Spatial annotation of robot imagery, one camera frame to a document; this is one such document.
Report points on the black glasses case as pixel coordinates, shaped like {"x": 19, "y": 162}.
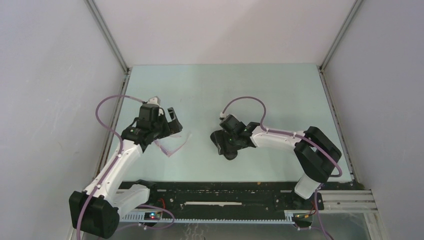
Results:
{"x": 227, "y": 146}

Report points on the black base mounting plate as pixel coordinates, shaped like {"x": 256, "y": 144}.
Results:
{"x": 227, "y": 201}

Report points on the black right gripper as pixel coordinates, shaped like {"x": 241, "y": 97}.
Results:
{"x": 239, "y": 147}

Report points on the aluminium corner rail right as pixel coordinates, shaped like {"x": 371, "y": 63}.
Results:
{"x": 341, "y": 33}

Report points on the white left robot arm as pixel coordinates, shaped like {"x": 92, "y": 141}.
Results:
{"x": 99, "y": 208}

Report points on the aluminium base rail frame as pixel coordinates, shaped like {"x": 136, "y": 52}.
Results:
{"x": 338, "y": 198}

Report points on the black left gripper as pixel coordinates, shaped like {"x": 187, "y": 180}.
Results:
{"x": 173, "y": 126}

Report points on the aluminium corner rail left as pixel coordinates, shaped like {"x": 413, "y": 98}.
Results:
{"x": 107, "y": 35}

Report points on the pink transparent sunglasses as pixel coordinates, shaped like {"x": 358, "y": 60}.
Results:
{"x": 172, "y": 144}

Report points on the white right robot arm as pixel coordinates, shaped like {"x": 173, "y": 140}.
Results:
{"x": 317, "y": 155}

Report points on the aluminium corner rail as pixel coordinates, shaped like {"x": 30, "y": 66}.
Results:
{"x": 341, "y": 33}
{"x": 107, "y": 35}

